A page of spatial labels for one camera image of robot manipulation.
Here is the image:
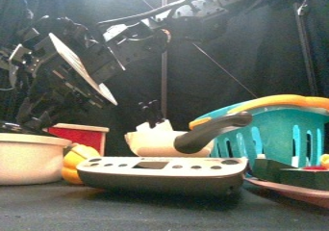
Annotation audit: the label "pink tray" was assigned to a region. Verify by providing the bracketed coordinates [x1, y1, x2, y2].
[244, 175, 329, 210]

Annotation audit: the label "red box beige top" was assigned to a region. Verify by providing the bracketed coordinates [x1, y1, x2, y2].
[44, 122, 111, 157]

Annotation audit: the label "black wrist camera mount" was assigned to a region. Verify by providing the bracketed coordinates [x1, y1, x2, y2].
[40, 14, 100, 50]

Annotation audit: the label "yellow toy bell pepper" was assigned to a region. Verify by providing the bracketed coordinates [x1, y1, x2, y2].
[60, 143, 101, 185]

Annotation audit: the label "cream pot black handle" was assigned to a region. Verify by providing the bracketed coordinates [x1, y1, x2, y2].
[123, 111, 254, 158]

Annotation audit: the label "thin metal frame pole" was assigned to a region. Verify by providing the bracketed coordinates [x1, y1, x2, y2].
[159, 0, 170, 118]

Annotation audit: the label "dark pot lid with knob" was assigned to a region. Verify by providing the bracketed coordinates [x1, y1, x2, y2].
[0, 121, 45, 137]

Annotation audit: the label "black handled toy knife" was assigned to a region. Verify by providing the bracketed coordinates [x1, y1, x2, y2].
[150, 100, 166, 128]
[137, 101, 151, 127]

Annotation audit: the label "white pot grey handle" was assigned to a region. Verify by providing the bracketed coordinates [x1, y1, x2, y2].
[0, 132, 73, 186]

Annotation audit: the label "white knife block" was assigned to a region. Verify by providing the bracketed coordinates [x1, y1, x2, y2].
[135, 118, 175, 134]

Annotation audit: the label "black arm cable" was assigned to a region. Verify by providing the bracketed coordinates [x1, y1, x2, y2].
[96, 0, 203, 27]

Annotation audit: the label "white toy induction stove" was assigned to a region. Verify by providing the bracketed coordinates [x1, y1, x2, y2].
[76, 156, 250, 199]

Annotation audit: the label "black frame post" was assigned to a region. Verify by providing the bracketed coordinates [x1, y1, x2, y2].
[293, 0, 319, 98]

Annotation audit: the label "teal basket orange handles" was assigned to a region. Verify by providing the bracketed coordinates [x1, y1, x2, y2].
[187, 93, 329, 175]

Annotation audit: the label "yellow toy food piece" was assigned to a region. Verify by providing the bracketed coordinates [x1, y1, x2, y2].
[319, 153, 329, 170]

